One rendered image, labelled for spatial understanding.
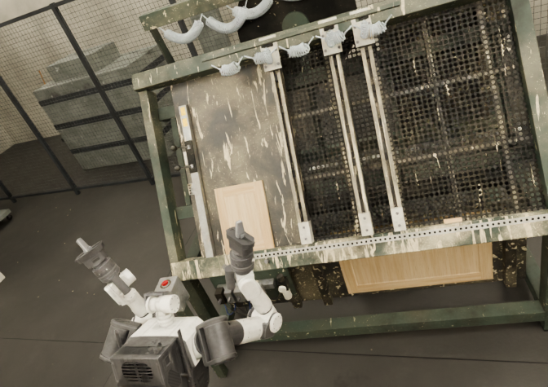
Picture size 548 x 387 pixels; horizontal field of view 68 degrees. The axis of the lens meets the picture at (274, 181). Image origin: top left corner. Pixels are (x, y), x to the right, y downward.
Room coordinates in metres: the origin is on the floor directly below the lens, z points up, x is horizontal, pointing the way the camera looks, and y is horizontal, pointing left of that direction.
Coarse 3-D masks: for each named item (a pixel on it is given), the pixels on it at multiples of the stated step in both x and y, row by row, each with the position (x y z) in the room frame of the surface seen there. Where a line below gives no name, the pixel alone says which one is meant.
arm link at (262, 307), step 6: (264, 294) 1.19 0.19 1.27; (252, 300) 1.16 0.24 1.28; (258, 300) 1.16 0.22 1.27; (264, 300) 1.17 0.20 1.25; (270, 300) 1.20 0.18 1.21; (258, 306) 1.16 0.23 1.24; (264, 306) 1.16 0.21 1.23; (270, 306) 1.18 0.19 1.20; (252, 312) 1.20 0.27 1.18; (258, 312) 1.18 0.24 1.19; (264, 312) 1.16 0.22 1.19; (270, 312) 1.17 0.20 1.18; (276, 312) 1.19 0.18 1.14; (264, 318) 1.16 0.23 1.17
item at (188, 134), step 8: (184, 128) 2.42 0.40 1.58; (184, 136) 2.40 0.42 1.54; (192, 136) 2.40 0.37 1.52; (192, 144) 2.35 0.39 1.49; (192, 176) 2.27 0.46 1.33; (200, 176) 2.27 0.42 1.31; (192, 184) 2.25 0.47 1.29; (200, 184) 2.23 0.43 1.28; (200, 192) 2.20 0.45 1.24; (200, 200) 2.18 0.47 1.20; (200, 208) 2.16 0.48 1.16; (200, 216) 2.14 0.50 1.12; (208, 216) 2.15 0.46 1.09; (200, 224) 2.12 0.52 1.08; (208, 224) 2.11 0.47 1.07; (208, 232) 2.07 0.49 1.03; (208, 240) 2.05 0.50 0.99; (208, 248) 2.03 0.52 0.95; (208, 256) 2.01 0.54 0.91
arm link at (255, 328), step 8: (248, 312) 1.22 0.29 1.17; (240, 320) 1.10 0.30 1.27; (248, 320) 1.11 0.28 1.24; (256, 320) 1.13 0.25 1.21; (272, 320) 1.13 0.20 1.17; (280, 320) 1.15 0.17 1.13; (248, 328) 1.07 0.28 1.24; (256, 328) 1.09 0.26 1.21; (264, 328) 1.11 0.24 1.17; (272, 328) 1.12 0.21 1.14; (248, 336) 1.05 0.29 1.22; (256, 336) 1.08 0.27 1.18; (264, 336) 1.09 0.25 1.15; (240, 344) 1.04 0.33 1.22
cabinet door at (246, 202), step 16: (224, 192) 2.16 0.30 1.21; (240, 192) 2.12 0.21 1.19; (256, 192) 2.08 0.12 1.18; (224, 208) 2.12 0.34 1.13; (240, 208) 2.08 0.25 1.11; (256, 208) 2.04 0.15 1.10; (224, 224) 2.07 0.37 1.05; (256, 224) 2.00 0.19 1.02; (224, 240) 2.03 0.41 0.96; (256, 240) 1.95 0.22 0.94; (272, 240) 1.91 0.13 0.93
